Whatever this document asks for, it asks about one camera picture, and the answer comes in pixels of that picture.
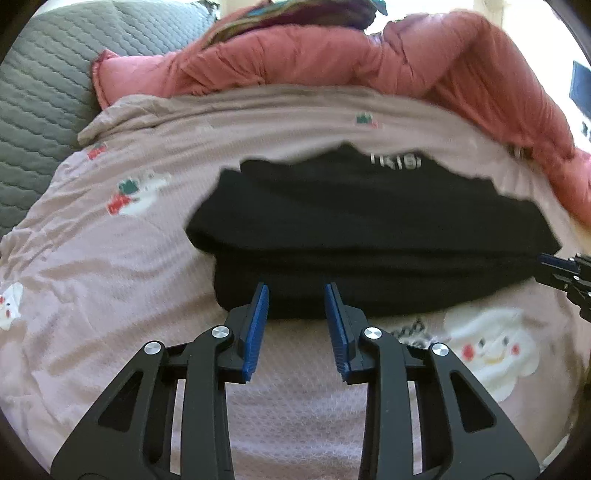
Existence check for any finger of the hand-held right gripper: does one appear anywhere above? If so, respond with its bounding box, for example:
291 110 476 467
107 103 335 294
538 253 577 268
536 266 573 291

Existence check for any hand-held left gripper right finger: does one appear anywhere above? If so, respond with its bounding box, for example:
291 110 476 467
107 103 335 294
324 282 541 480

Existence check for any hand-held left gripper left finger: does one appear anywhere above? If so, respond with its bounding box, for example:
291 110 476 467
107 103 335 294
51 282 270 480

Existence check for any black sweater with orange cuffs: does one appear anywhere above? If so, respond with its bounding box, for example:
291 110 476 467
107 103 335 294
185 143 561 321

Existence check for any mauve printed blanket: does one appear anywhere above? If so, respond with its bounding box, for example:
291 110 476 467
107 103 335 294
0 85 587 480

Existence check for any dark blue screen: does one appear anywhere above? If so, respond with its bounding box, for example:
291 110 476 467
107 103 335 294
569 60 591 109

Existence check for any pink quilted comforter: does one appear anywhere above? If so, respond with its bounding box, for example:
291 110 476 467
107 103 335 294
90 11 591 227

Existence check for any grey quilted headboard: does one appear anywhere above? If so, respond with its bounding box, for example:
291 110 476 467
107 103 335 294
0 0 220 238

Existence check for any multicoloured striped cloth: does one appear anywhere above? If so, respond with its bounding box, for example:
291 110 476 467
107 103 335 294
203 0 389 47

